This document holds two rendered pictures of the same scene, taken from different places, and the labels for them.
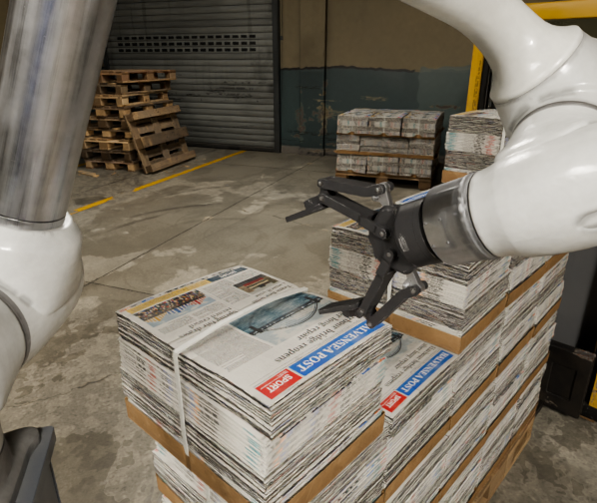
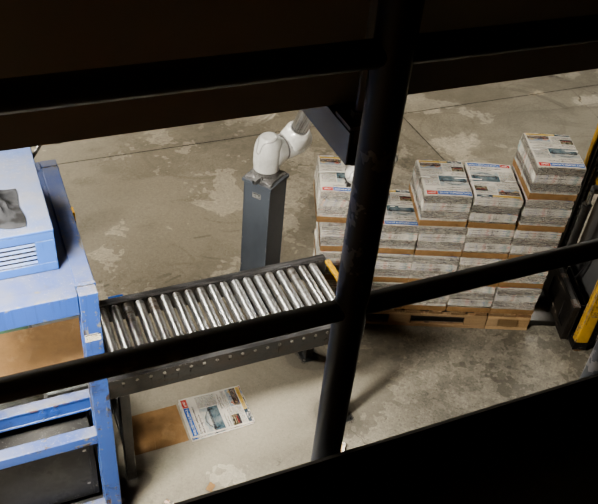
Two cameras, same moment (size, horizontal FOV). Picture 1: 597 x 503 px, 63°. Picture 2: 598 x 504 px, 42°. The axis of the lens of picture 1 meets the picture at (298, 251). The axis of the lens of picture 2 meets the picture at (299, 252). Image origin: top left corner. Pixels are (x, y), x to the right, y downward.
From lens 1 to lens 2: 3.93 m
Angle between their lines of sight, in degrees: 40
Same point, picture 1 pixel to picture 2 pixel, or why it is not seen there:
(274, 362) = (332, 184)
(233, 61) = not seen: outside the picture
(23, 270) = (293, 141)
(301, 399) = (330, 194)
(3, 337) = (284, 153)
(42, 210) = (300, 131)
